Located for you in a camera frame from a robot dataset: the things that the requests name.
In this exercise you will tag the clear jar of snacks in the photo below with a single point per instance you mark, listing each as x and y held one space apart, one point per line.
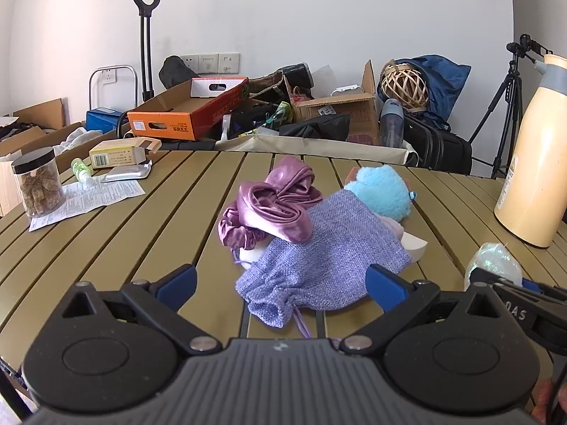
40 186

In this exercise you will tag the pink satin cloth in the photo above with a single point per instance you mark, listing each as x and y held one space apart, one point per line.
265 206

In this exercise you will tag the yellow thermos jug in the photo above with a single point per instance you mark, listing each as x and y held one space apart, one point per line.
536 177

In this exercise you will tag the black camera tripod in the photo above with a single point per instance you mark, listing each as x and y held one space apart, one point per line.
514 75

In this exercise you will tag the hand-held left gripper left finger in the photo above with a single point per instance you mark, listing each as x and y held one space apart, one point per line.
177 291

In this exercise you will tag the black glossy case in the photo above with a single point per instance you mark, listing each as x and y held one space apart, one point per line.
297 75

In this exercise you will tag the open brown cardboard box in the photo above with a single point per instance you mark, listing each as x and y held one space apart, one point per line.
40 117

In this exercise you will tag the black soft bag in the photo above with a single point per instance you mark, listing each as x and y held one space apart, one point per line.
177 71

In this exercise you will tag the blue plush toy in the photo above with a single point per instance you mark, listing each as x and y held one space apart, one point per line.
381 190

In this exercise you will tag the brown shipping cardboard box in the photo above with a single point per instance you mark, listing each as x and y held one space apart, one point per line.
336 110

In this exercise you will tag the light cardboard box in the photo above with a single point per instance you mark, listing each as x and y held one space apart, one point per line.
6 186

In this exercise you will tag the yellow carton box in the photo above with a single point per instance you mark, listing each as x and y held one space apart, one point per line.
115 155

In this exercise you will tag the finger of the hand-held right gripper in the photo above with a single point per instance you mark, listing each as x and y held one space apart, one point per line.
534 286
491 277

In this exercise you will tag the orange cardboard tray box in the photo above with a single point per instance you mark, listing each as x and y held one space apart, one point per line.
177 126

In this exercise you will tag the small green bottle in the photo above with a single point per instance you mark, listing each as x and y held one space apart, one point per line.
82 170

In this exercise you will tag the wicker ball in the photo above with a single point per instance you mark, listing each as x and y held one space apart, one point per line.
404 86

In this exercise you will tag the silver foil pack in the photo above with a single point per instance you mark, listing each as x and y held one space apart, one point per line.
128 172

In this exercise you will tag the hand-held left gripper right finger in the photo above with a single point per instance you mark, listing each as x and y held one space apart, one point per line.
385 293

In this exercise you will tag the printed paper leaflet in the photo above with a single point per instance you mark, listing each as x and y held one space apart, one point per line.
102 192

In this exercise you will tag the clear plastic bag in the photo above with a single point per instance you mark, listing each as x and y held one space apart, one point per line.
494 261

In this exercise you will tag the white cloth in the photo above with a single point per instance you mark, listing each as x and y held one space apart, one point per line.
79 137

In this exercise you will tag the white wall socket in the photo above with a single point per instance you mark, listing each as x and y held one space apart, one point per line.
108 77
229 63
208 63
190 63

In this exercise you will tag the blue box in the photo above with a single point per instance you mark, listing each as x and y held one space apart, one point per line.
104 118

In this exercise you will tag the blue fabric bag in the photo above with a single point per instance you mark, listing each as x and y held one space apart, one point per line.
447 84

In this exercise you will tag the olive folding table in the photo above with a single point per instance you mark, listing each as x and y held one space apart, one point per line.
177 230

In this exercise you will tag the flat black fabric bag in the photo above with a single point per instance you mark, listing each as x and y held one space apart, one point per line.
314 126

